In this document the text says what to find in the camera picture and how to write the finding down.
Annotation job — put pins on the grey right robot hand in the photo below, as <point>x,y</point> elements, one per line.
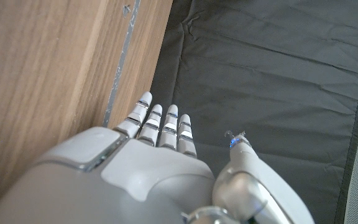
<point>110,186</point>

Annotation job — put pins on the grey tape outline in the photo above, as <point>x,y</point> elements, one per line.
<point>121,62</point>

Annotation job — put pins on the black backdrop curtain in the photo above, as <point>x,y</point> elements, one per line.
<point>259,62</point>

